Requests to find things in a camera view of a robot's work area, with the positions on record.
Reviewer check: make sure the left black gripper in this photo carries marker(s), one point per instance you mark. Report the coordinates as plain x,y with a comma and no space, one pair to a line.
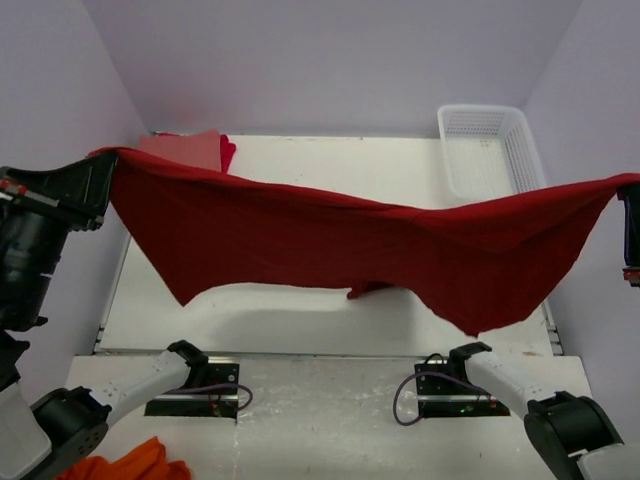
78,191

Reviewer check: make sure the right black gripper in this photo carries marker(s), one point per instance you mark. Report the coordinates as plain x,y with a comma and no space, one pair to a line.
632,230

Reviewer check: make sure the dark red t shirt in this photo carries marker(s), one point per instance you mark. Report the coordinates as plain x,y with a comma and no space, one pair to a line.
202,229

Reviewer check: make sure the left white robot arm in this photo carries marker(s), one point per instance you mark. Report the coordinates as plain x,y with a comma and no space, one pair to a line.
41,439

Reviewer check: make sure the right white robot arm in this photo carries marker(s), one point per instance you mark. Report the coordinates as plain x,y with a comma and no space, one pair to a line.
550,410

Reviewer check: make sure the folded pink t shirt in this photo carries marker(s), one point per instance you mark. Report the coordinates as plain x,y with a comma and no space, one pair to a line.
201,150

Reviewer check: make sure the white plastic basket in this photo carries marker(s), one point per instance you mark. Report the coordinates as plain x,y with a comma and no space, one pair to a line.
488,151

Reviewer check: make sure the folded red t shirt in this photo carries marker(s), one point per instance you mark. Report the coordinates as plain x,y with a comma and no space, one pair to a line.
227,152

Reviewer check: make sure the orange t shirt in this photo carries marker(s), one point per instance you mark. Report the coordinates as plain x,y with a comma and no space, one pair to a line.
148,461

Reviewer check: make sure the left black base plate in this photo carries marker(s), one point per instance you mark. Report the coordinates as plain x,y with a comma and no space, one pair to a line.
214,394

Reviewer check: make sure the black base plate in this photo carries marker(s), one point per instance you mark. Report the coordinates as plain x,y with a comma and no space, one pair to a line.
214,394
439,397

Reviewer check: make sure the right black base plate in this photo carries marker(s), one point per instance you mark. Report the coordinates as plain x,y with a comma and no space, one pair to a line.
439,397

